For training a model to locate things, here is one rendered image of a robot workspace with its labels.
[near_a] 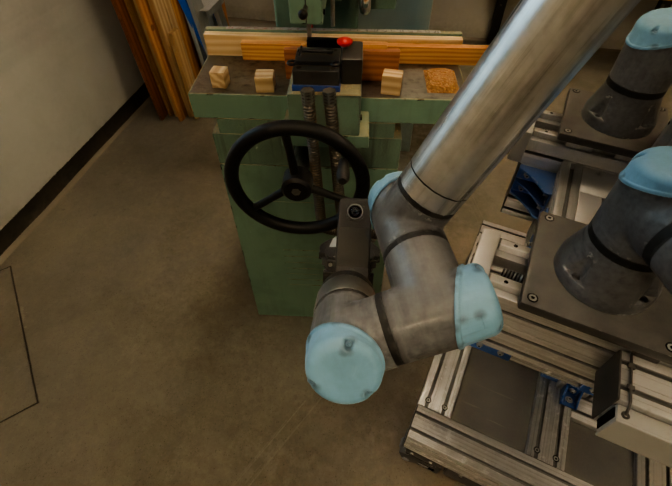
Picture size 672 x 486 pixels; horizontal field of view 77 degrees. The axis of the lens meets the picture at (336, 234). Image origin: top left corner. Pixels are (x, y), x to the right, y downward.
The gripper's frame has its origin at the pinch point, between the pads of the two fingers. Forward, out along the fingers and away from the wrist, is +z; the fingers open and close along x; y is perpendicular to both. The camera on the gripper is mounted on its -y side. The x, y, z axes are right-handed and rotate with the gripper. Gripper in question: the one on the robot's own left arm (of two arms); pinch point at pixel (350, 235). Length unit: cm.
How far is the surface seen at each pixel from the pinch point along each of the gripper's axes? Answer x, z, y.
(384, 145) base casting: 6.6, 31.9, -12.0
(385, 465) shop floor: 14, 30, 80
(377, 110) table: 4.2, 27.2, -19.8
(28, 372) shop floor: -105, 48, 71
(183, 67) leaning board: -92, 164, -33
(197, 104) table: -34.9, 26.8, -19.1
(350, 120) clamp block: -1.3, 17.2, -17.9
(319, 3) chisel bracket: -9.1, 28.4, -40.1
